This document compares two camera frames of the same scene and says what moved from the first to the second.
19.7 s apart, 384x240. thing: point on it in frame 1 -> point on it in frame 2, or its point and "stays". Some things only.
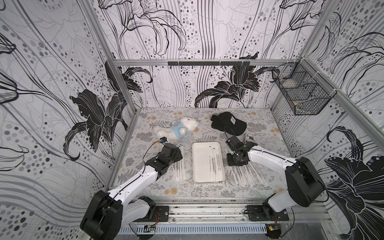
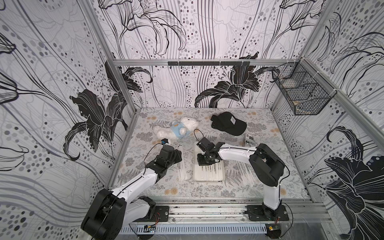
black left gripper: x=178 y=155 stays
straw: x=220 y=165 stays
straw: x=212 y=165 stays
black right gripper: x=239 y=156 -> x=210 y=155
